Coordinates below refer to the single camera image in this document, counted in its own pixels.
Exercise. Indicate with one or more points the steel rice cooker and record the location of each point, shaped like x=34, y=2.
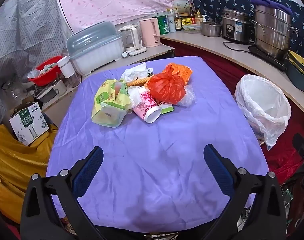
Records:
x=235, y=27

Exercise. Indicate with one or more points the purple cloth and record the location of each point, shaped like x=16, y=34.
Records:
x=272, y=3

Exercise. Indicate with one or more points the white power plug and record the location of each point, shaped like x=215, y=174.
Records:
x=125, y=54

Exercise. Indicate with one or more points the white paper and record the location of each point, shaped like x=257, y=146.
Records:
x=134, y=72

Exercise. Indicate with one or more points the yellow cloth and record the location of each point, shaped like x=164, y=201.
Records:
x=9, y=170

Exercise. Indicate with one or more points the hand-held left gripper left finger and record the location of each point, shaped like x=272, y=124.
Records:
x=90, y=170

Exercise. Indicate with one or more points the navy floral cloth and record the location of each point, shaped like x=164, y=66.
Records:
x=217, y=0

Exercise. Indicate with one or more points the black induction cooktop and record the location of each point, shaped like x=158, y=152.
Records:
x=267, y=57

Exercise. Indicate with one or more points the white glass electric kettle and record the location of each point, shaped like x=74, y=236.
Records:
x=132, y=37

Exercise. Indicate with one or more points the small steel pot with lid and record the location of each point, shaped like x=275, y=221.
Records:
x=210, y=28

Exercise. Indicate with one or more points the bin with white plastic liner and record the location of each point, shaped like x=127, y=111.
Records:
x=262, y=105

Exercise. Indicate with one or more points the red plastic basin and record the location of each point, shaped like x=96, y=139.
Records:
x=45, y=76

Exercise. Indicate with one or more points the white tissue wad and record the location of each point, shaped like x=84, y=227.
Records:
x=135, y=96

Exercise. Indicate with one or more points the clear food container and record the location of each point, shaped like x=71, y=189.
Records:
x=192, y=28

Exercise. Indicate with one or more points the curved wooden counter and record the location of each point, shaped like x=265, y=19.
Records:
x=217, y=47

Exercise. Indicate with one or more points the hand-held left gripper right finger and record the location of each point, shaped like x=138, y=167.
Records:
x=217, y=170

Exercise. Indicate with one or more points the white green cardboard box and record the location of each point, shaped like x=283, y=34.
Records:
x=29, y=125

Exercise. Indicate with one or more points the dark red cloth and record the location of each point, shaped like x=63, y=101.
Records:
x=217, y=67

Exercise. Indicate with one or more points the orange foam fruit net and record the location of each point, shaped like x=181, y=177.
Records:
x=139, y=81

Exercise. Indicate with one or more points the grey patterned plastic sheet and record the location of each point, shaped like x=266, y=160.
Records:
x=27, y=30

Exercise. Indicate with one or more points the white pump bottle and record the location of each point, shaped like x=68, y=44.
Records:
x=204, y=18

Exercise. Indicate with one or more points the green tin can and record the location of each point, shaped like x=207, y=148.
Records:
x=163, y=25

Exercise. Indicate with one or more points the red plastic bag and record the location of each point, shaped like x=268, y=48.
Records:
x=167, y=87

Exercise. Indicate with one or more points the pink dotted cloth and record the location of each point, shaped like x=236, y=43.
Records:
x=117, y=0

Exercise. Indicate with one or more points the dark soy sauce bottle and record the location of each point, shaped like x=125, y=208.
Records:
x=178, y=22

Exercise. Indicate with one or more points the clear plastic bag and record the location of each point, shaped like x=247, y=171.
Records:
x=188, y=96

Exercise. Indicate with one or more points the orange snack wrapper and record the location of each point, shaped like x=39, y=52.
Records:
x=180, y=71

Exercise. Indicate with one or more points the white thermos bottle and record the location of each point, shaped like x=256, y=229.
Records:
x=171, y=22

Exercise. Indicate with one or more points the large steel steamer pot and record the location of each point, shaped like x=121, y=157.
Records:
x=272, y=32

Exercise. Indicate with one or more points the pink paper cup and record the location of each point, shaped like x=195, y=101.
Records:
x=147, y=105

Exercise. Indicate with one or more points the white dish box grey lid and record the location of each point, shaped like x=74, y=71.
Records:
x=97, y=52

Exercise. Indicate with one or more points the clear glass jar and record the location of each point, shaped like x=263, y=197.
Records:
x=14, y=92

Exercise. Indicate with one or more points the yellow oil bottle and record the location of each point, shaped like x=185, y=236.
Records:
x=199, y=17

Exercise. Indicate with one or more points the white lidded blender jar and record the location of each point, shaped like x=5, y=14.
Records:
x=65, y=66

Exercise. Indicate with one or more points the purple tablecloth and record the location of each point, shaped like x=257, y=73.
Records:
x=152, y=155

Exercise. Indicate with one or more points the yellow green tissue packet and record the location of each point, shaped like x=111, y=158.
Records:
x=109, y=105

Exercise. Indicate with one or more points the yellow seasoning packet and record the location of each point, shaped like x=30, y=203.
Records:
x=188, y=21

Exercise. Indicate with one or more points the long green carton box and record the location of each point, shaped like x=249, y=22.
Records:
x=166, y=108

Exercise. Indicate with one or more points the pink electric kettle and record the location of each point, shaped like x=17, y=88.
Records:
x=149, y=32

